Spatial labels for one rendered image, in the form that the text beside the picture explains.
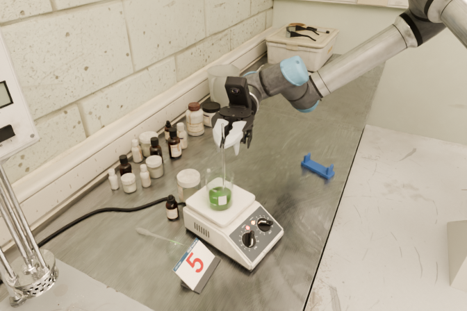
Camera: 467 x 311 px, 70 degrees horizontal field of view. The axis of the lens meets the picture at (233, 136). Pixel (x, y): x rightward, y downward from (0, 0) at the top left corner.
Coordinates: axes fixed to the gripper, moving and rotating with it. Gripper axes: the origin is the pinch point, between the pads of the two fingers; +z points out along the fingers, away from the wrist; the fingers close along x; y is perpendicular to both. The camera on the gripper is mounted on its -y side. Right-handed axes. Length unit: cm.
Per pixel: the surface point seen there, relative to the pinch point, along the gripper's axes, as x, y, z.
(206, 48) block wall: 28, 7, -80
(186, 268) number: 4.9, 23.0, 13.4
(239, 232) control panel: -4.2, 19.9, 4.8
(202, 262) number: 2.6, 24.4, 10.4
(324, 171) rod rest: -22.5, 25.2, -28.0
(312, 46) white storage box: -15, 13, -111
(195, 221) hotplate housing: 6.2, 20.4, 3.2
